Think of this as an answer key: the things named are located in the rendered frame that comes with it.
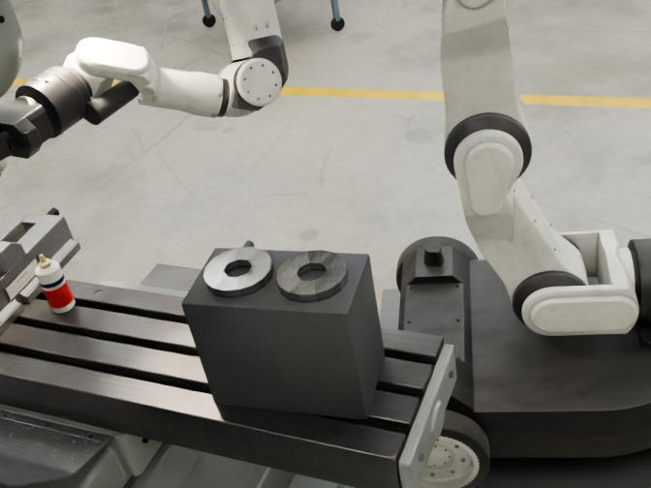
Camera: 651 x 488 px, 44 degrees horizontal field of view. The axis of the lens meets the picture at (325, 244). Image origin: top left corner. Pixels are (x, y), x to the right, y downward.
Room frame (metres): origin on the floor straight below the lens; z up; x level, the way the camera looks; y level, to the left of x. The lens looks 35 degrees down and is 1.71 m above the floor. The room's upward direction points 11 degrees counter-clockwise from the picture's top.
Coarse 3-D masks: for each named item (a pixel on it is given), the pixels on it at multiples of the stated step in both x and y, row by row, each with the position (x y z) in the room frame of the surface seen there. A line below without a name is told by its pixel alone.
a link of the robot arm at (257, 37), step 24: (240, 0) 1.31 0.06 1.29; (264, 0) 1.32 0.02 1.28; (240, 24) 1.30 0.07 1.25; (264, 24) 1.30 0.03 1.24; (240, 48) 1.29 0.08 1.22; (264, 48) 1.27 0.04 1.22; (240, 72) 1.24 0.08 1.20; (264, 72) 1.24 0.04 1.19; (288, 72) 1.27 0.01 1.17; (240, 96) 1.23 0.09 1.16; (264, 96) 1.23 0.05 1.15
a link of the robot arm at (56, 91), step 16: (32, 80) 1.14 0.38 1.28; (48, 80) 1.14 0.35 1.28; (16, 96) 1.15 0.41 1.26; (32, 96) 1.12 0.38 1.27; (48, 96) 1.11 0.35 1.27; (64, 96) 1.13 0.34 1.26; (0, 112) 1.10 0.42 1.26; (16, 112) 1.08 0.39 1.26; (32, 112) 1.08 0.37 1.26; (48, 112) 1.11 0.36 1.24; (64, 112) 1.11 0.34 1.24; (0, 128) 1.06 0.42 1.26; (16, 128) 1.04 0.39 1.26; (32, 128) 1.05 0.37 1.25; (48, 128) 1.09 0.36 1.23; (64, 128) 1.12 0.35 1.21; (32, 144) 1.03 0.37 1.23
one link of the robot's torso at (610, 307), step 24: (576, 240) 1.24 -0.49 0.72; (600, 240) 1.22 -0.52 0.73; (600, 264) 1.21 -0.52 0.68; (624, 264) 1.13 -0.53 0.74; (552, 288) 1.10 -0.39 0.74; (576, 288) 1.09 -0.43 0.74; (600, 288) 1.08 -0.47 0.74; (624, 288) 1.06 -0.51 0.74; (528, 312) 1.10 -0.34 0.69; (552, 312) 1.08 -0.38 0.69; (576, 312) 1.07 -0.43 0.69; (600, 312) 1.06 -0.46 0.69; (624, 312) 1.05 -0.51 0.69
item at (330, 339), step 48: (192, 288) 0.83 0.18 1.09; (240, 288) 0.79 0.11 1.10; (288, 288) 0.78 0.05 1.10; (336, 288) 0.77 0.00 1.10; (192, 336) 0.80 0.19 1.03; (240, 336) 0.78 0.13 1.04; (288, 336) 0.75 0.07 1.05; (336, 336) 0.73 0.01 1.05; (240, 384) 0.78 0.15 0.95; (288, 384) 0.76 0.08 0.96; (336, 384) 0.73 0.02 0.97
